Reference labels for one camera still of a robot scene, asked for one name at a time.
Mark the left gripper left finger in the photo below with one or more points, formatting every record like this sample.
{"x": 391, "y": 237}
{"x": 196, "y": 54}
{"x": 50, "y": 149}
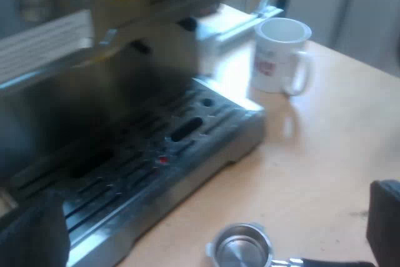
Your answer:
{"x": 31, "y": 239}

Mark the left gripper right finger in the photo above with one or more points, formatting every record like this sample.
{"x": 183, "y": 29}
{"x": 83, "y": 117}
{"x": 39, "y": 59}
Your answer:
{"x": 386, "y": 217}

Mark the steel espresso machine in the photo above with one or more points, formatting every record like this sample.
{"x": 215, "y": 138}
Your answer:
{"x": 131, "y": 98}

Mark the white mug with red and black print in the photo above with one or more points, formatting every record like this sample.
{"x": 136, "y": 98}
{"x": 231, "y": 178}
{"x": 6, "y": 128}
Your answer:
{"x": 279, "y": 57}

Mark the aluminium rail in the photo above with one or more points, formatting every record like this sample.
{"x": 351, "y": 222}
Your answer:
{"x": 247, "y": 23}

